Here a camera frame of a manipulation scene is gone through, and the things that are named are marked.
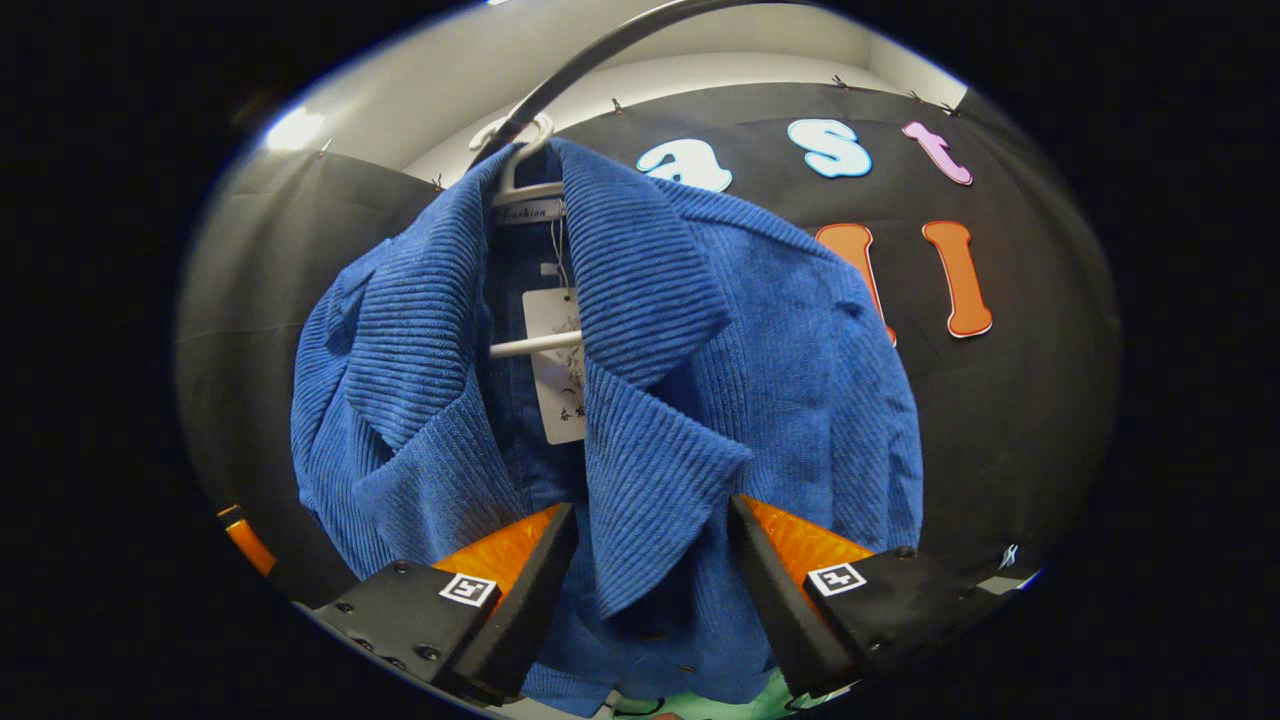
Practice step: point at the white plastic hanger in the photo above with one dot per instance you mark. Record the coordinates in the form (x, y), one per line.
(515, 185)

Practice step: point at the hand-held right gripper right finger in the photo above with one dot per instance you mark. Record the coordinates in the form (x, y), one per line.
(780, 610)

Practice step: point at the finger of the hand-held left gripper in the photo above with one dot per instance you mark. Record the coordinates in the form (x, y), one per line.
(248, 540)

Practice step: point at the ceiling light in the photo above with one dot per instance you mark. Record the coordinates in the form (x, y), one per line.
(295, 128)

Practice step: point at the black clothes rack rail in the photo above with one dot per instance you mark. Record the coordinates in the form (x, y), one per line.
(570, 70)

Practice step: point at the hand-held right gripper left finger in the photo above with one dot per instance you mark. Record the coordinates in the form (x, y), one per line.
(520, 610)

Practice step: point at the green laundry hamper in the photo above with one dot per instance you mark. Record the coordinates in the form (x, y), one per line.
(775, 700)

